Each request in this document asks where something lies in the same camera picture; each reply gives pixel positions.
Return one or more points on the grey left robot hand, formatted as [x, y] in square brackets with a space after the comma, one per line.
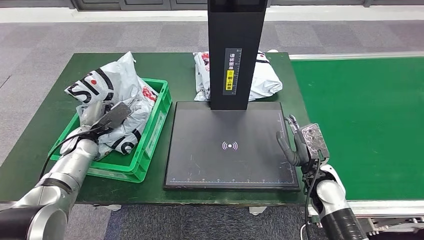
[91, 114]

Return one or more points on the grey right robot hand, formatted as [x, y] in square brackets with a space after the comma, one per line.
[293, 157]

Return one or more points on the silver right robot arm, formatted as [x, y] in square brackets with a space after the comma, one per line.
[331, 198]

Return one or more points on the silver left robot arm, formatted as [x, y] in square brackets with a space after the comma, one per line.
[66, 172]

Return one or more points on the green conveyor belt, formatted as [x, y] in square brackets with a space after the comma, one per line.
[364, 126]

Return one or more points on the black inbound scanner machine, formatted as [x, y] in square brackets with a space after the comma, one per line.
[232, 33]

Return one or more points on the green plastic crate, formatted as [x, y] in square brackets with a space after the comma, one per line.
[152, 132]

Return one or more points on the white table foot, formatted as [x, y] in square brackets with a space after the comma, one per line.
[111, 207]
[257, 210]

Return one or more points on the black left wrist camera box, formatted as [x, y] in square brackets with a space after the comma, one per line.
[116, 116]

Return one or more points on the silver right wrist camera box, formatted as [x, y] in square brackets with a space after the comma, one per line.
[314, 139]

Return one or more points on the aluminium conveyor frame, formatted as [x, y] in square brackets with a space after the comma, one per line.
[381, 207]

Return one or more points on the dark grey door frame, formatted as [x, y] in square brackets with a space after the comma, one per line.
[149, 4]

